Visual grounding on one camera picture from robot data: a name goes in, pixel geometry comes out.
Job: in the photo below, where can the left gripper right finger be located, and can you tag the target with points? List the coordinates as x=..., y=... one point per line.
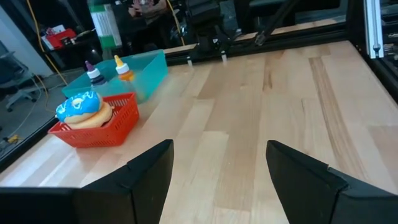
x=308, y=193

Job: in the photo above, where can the red storage box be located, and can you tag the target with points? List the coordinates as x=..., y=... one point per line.
x=62, y=39

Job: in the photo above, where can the yellow food colouring bottle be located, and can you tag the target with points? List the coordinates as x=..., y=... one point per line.
x=124, y=70

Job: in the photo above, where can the person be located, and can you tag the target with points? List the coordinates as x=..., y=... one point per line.
x=149, y=7

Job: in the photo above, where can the teal plastic bin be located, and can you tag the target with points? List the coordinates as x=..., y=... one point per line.
x=149, y=74

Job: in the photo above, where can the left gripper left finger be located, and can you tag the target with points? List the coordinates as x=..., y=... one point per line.
x=140, y=186

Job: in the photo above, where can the silver aluminium extrusion bar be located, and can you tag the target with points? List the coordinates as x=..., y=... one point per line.
x=374, y=28

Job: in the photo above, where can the black aluminium table frame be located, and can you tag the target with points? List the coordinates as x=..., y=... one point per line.
x=295, y=39

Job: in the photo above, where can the blue frosted toy donut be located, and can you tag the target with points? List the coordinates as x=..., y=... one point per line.
x=79, y=105

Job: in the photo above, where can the red plastic basket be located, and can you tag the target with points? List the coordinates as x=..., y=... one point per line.
x=118, y=130

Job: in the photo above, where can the grey office chair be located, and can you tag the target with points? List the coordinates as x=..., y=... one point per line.
x=18, y=77

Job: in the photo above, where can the purple food colouring bottle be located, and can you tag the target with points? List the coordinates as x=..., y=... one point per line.
x=95, y=76

